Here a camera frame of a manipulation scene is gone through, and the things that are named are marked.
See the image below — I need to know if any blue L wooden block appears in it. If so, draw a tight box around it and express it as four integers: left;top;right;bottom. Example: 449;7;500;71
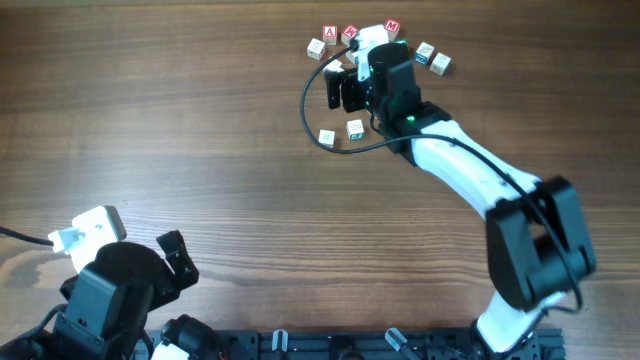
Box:
430;53;451;76

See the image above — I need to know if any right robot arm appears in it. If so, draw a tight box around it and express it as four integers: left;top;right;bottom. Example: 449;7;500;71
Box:
318;42;596;359

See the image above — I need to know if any red W wooden block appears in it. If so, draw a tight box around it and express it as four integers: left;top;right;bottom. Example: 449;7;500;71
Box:
341;24;359;47

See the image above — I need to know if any blue P wooden block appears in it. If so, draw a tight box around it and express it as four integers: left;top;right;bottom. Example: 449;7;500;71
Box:
414;42;435;65

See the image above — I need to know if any plain wooden block green side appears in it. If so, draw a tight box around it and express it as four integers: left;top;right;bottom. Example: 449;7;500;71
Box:
323;60;344;72

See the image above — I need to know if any left camera cable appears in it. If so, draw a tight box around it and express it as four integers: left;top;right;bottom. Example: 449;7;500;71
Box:
0;226;55;248

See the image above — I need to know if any right camera cable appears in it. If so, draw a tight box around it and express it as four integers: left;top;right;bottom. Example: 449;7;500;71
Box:
299;42;584;316

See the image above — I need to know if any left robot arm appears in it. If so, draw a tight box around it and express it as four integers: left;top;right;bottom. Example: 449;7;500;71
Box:
1;230;228;359

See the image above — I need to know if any red A block far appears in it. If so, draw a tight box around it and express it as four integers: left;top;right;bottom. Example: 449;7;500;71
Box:
322;25;338;45

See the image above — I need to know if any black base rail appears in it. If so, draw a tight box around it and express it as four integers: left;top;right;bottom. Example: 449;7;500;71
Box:
218;328;567;360

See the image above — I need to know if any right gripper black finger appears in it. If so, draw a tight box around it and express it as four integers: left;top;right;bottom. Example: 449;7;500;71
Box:
340;69;370;113
324;68;344;109

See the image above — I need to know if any green J wooden block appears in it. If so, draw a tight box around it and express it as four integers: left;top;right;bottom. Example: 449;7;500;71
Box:
346;119;365;141

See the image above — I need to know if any plain wooden block red side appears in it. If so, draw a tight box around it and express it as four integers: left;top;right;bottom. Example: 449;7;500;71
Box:
307;38;326;61

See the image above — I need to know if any red M wooden block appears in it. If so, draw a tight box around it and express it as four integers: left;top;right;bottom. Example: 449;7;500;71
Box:
384;18;401;41

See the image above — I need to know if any blue H wooden block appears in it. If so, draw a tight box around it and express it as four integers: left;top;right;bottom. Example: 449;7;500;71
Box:
345;50;359;65

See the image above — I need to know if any camera cable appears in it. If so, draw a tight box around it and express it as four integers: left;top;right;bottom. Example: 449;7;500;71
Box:
0;226;55;248
299;42;584;316

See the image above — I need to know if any plain engraved wooden block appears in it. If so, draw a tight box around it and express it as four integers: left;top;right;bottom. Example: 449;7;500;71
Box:
318;129;335;148

